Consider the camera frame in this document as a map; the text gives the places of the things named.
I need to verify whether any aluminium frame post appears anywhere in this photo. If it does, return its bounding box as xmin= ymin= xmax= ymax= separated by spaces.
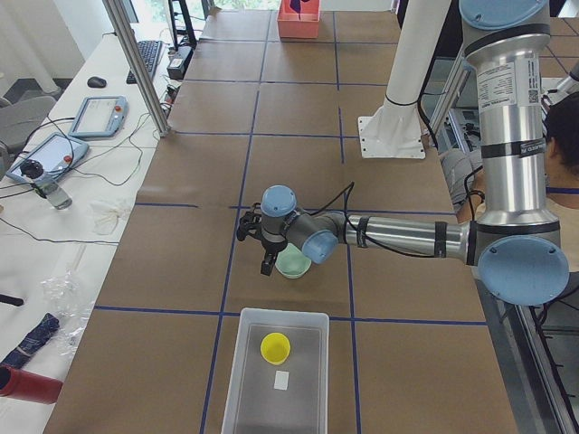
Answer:
xmin=102 ymin=0 xmax=170 ymax=137

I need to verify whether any pink plastic bin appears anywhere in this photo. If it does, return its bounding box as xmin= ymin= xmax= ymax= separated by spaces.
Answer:
xmin=277 ymin=0 xmax=320 ymax=39

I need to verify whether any black computer mouse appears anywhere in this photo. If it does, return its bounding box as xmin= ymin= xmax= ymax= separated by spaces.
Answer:
xmin=87 ymin=76 xmax=107 ymax=89

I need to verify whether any black keyboard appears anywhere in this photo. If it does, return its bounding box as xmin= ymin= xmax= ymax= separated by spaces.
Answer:
xmin=137 ymin=40 xmax=164 ymax=79

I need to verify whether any near teach pendant tablet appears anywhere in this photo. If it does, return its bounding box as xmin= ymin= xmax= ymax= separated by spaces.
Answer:
xmin=5 ymin=133 xmax=89 ymax=183

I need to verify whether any teach pendant tablet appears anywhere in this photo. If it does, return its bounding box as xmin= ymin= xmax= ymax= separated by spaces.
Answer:
xmin=5 ymin=133 xmax=89 ymax=183
xmin=69 ymin=96 xmax=128 ymax=140

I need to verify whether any crumpled clear plastic wrap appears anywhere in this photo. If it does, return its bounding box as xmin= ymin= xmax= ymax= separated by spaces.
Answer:
xmin=41 ymin=271 xmax=95 ymax=361

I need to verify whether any person in beige shirt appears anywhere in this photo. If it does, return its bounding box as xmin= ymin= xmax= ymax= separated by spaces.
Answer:
xmin=440 ymin=93 xmax=578 ymax=272

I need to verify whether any red cylinder bottle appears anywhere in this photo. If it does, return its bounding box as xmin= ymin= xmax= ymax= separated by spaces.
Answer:
xmin=1 ymin=365 xmax=63 ymax=404

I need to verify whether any light green ceramic bowl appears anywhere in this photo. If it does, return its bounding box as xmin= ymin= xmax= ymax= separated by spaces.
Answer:
xmin=275 ymin=243 xmax=311 ymax=279

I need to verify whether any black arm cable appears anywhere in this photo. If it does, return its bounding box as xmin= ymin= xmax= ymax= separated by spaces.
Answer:
xmin=311 ymin=181 xmax=485 ymax=259

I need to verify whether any clear plastic storage box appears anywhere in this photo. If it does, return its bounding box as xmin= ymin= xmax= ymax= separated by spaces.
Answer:
xmin=221 ymin=307 xmax=329 ymax=433

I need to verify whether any yellow plastic cup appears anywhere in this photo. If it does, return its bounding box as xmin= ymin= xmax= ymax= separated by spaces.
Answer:
xmin=260 ymin=332 xmax=291 ymax=365

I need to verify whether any white label in box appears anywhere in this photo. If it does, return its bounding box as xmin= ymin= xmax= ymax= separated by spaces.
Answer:
xmin=273 ymin=370 xmax=290 ymax=391

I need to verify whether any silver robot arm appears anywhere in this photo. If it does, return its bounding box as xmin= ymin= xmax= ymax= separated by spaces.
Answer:
xmin=236 ymin=1 xmax=569 ymax=306

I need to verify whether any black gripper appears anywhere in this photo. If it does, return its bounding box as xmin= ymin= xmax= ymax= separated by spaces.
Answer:
xmin=236 ymin=203 xmax=286 ymax=276

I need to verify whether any crumpled white tissue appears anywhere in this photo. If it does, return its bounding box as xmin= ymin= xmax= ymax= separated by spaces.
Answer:
xmin=90 ymin=199 xmax=132 ymax=235

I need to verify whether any clear water bottle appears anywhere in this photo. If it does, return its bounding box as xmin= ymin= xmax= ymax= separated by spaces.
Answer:
xmin=20 ymin=159 xmax=72 ymax=210

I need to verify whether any purple cloth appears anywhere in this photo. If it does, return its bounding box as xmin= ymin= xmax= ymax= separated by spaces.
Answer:
xmin=289 ymin=0 xmax=309 ymax=14

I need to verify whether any black power adapter box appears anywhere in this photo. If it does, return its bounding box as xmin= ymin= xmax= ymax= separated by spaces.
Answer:
xmin=166 ymin=46 xmax=194 ymax=80

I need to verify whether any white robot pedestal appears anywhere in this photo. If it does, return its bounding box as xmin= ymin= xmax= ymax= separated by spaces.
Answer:
xmin=358 ymin=0 xmax=451 ymax=159

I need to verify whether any far teach pendant tablet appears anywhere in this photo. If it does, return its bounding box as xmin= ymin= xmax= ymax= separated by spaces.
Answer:
xmin=69 ymin=96 xmax=128 ymax=140

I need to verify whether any folded blue umbrella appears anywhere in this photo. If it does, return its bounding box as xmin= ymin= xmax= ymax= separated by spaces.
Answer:
xmin=1 ymin=313 xmax=60 ymax=369

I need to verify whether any grey office chair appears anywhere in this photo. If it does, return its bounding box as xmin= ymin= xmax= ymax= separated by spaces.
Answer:
xmin=1 ymin=96 xmax=56 ymax=155

